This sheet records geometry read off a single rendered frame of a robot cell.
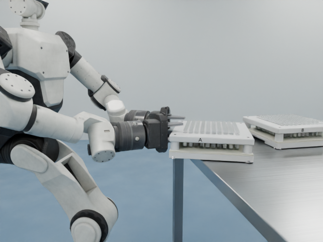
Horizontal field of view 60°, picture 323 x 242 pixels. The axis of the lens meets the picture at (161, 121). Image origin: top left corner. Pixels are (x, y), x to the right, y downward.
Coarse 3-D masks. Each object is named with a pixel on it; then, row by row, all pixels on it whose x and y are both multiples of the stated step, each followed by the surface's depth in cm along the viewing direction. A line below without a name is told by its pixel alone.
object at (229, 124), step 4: (192, 124) 94; (196, 124) 94; (204, 124) 94; (208, 124) 94; (212, 124) 95; (220, 124) 94; (224, 124) 95; (228, 124) 95; (192, 128) 88; (196, 128) 88; (200, 128) 89; (204, 128) 89; (208, 128) 88; (212, 128) 89; (220, 128) 88; (224, 128) 88; (228, 128) 89; (232, 128) 89; (228, 144) 87
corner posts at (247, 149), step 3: (171, 144) 84; (174, 144) 84; (177, 144) 84; (171, 147) 84; (174, 147) 84; (177, 147) 84; (243, 147) 81; (246, 147) 80; (249, 147) 80; (243, 150) 81; (246, 150) 80; (249, 150) 80; (246, 153) 80; (249, 153) 80
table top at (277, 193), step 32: (192, 160) 91; (256, 160) 83; (288, 160) 83; (320, 160) 83; (224, 192) 67; (256, 192) 62; (288, 192) 62; (320, 192) 62; (256, 224) 53; (288, 224) 49; (320, 224) 49
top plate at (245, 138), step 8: (176, 128) 93; (216, 128) 93; (240, 128) 93; (176, 136) 83; (184, 136) 82; (192, 136) 82; (200, 136) 82; (208, 136) 82; (216, 136) 82; (224, 136) 82; (232, 136) 82; (240, 136) 82; (248, 136) 82; (232, 144) 81; (240, 144) 80; (248, 144) 80
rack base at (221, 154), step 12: (180, 144) 91; (204, 144) 91; (216, 144) 91; (180, 156) 84; (192, 156) 83; (204, 156) 82; (216, 156) 82; (228, 156) 81; (240, 156) 81; (252, 156) 80
